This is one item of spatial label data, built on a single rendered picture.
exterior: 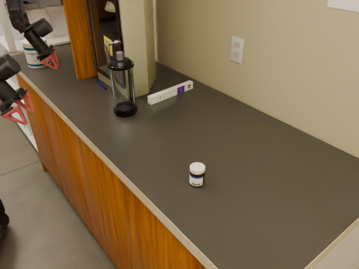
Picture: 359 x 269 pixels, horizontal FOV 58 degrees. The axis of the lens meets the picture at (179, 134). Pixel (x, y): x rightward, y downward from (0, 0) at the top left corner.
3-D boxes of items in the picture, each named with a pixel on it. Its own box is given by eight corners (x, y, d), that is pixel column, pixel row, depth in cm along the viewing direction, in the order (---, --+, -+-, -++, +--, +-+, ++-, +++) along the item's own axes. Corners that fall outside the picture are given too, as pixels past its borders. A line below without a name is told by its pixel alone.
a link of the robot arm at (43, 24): (17, 18, 151) (12, 23, 144) (37, 5, 149) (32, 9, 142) (36, 40, 157) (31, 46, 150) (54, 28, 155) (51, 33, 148)
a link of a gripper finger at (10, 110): (37, 113, 118) (18, 93, 114) (32, 123, 112) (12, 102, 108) (22, 121, 120) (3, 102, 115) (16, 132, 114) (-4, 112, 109)
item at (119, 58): (128, 62, 137) (127, 47, 133) (135, 70, 130) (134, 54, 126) (107, 65, 134) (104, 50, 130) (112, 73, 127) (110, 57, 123)
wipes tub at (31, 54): (47, 59, 199) (41, 34, 191) (54, 65, 191) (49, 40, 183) (25, 64, 193) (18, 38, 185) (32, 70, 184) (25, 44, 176)
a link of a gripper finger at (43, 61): (64, 62, 163) (51, 46, 158) (61, 68, 157) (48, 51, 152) (53, 69, 164) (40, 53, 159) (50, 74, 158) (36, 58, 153)
